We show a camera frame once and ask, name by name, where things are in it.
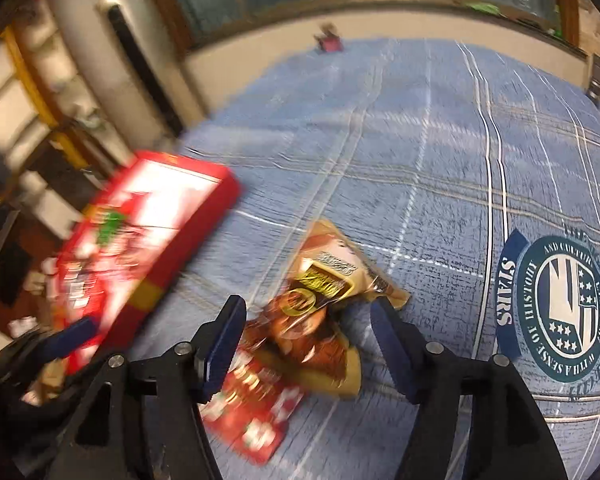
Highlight yellow shelf unit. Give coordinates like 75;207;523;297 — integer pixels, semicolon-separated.
0;25;112;241

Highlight white standing air conditioner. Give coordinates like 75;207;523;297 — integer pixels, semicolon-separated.
45;0;206;142

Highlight small dark red object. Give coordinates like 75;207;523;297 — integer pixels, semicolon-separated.
314;22;345;54

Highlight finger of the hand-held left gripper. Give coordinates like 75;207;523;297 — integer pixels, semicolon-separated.
0;316;100;378

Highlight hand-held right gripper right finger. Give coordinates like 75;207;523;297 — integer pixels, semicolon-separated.
370;300;568;480

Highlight red white snack packet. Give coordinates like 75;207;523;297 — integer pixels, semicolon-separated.
200;320;306;466

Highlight brown snack packet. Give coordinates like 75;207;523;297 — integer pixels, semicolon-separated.
257;218;412;400

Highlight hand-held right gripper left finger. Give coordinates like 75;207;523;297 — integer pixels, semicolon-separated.
55;295;248;480

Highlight wall socket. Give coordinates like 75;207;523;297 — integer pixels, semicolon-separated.
586;52;600;102

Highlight blue plaid blanket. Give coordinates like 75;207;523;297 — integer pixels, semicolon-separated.
130;37;600;480

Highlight red gift box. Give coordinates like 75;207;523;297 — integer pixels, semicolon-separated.
50;150;242;376

